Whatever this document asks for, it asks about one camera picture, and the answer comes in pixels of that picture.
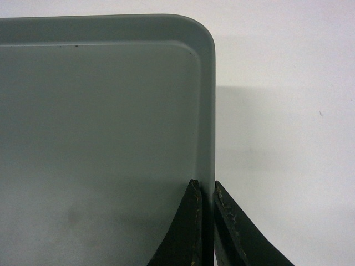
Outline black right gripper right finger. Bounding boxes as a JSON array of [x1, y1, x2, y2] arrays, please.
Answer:
[[213, 181, 293, 265]]

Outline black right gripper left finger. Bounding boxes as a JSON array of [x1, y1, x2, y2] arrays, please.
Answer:
[[148, 180, 202, 266]]

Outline grey-silver rectangular tray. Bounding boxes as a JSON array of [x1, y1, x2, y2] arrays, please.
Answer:
[[1, 14, 215, 265]]

